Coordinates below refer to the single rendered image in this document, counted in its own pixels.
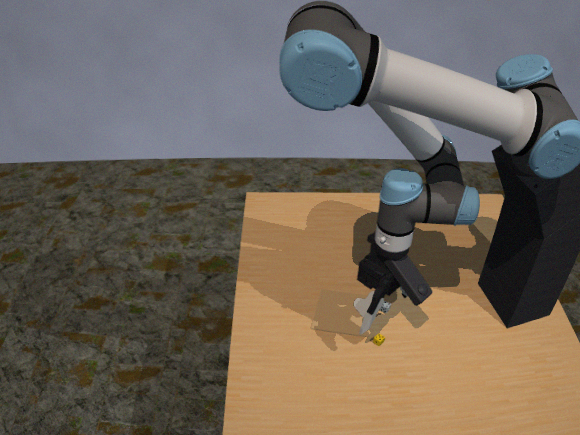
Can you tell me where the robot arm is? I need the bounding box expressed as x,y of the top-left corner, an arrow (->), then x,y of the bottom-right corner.
279,1 -> 580,253

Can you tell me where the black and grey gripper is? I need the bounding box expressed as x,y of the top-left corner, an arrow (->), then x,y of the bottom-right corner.
354,232 -> 409,335

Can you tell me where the tan square mat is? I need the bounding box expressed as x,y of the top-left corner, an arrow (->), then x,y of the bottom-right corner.
311,289 -> 369,337

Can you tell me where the yellow die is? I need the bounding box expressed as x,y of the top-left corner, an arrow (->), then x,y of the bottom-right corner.
373,333 -> 385,346

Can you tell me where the white die with black pips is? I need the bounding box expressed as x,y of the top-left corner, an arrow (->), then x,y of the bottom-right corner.
380,301 -> 391,313

